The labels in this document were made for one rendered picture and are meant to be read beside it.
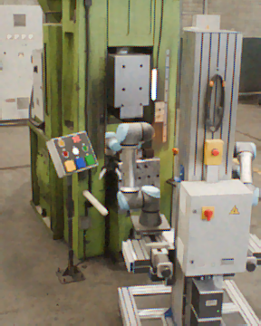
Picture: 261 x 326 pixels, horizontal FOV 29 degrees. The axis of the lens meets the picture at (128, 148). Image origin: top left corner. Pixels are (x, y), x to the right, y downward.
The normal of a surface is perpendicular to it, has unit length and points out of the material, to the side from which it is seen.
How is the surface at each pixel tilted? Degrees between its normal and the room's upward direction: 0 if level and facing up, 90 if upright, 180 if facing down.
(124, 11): 90
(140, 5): 90
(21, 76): 90
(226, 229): 90
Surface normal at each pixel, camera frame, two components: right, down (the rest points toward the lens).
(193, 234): 0.15, 0.28
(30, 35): 0.41, 0.26
